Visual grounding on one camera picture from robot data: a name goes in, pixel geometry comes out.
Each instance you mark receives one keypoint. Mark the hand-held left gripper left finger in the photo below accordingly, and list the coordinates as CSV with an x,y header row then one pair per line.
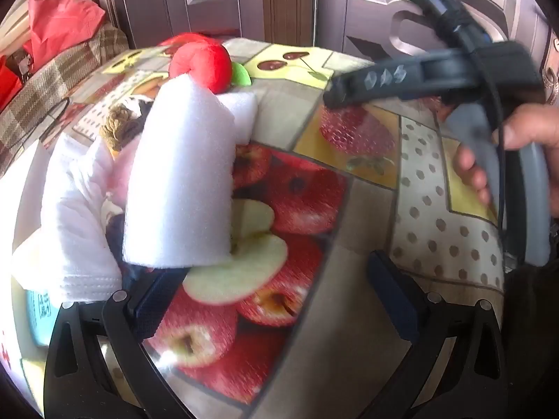
x,y
157,301

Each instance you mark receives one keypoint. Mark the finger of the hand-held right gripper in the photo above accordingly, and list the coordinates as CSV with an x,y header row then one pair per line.
x,y
380,80

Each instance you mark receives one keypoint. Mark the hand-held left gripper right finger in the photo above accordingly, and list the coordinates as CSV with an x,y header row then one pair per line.
x,y
393,297

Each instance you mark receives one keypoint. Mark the white towel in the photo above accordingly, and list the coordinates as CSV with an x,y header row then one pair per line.
x,y
74,227

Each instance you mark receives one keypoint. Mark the large white sponge block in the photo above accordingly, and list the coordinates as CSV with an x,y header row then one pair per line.
x,y
179,174

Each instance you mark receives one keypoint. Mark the pink plush toy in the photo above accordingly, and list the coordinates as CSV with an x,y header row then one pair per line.
x,y
120,170

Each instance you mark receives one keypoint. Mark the small white sponge block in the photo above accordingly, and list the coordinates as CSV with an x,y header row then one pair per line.
x,y
244,113

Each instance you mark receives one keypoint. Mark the red plush apple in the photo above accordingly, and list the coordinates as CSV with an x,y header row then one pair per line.
x,y
201,63

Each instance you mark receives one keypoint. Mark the person's right hand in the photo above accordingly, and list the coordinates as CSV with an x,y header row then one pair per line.
x,y
533,126

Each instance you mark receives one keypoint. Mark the fruit printed tablecloth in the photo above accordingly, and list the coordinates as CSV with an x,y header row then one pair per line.
x,y
349,227

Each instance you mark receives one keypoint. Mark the teal packet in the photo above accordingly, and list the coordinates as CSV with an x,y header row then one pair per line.
x,y
39,318

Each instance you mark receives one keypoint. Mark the brown knitted plush toy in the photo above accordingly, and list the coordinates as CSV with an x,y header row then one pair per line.
x,y
118,124

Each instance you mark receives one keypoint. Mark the plaid sofa cover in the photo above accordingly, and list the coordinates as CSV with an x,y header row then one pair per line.
x,y
56,78

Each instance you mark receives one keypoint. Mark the red plastic bag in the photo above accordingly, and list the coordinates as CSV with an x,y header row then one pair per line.
x,y
61,17

